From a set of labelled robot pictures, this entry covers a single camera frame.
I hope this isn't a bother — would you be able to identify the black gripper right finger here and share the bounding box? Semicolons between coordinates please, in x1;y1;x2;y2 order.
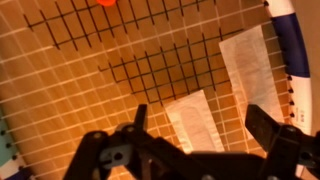
244;103;303;162

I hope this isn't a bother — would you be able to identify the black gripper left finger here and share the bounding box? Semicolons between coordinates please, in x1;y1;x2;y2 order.
134;103;150;132

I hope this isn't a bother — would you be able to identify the large bandage strip wrapper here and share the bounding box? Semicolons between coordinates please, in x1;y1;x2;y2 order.
218;24;286;140

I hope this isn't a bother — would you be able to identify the white blue tennis racket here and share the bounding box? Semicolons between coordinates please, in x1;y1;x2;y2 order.
0;0;314;180

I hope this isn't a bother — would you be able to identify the small bandage strip wrapper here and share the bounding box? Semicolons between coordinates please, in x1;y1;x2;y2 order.
163;89;226;154

